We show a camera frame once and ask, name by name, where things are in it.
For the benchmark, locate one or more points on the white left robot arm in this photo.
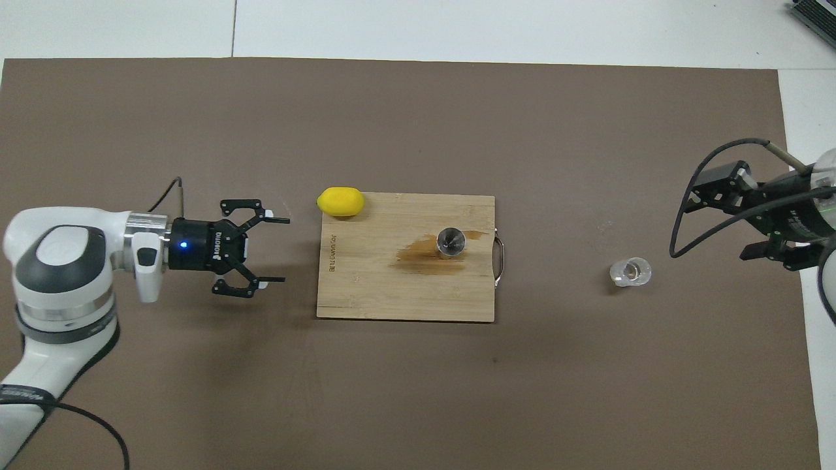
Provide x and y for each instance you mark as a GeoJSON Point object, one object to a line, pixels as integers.
{"type": "Point", "coordinates": [65, 254]}

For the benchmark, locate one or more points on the grey laptop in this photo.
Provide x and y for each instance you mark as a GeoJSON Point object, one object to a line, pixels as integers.
{"type": "Point", "coordinates": [819, 16]}

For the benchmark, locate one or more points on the wooden cutting board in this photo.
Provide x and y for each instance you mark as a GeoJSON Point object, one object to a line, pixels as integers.
{"type": "Point", "coordinates": [366, 294]}

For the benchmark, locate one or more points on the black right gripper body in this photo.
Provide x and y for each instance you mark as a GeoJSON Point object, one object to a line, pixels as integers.
{"type": "Point", "coordinates": [797, 212]}

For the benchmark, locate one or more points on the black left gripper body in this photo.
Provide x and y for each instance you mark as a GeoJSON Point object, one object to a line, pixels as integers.
{"type": "Point", "coordinates": [196, 245]}

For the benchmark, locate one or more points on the yellow lemon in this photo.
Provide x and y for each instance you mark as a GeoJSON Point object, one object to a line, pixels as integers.
{"type": "Point", "coordinates": [340, 202]}

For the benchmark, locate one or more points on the steel cocktail jigger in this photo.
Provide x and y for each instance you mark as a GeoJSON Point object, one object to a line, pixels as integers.
{"type": "Point", "coordinates": [450, 240]}

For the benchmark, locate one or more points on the brown table mat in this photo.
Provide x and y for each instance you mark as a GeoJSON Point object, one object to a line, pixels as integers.
{"type": "Point", "coordinates": [418, 391]}

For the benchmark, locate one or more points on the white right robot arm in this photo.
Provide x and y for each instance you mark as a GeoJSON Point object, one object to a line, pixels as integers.
{"type": "Point", "coordinates": [829, 287]}

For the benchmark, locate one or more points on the small clear glass cup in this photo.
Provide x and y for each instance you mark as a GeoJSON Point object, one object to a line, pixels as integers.
{"type": "Point", "coordinates": [630, 272]}

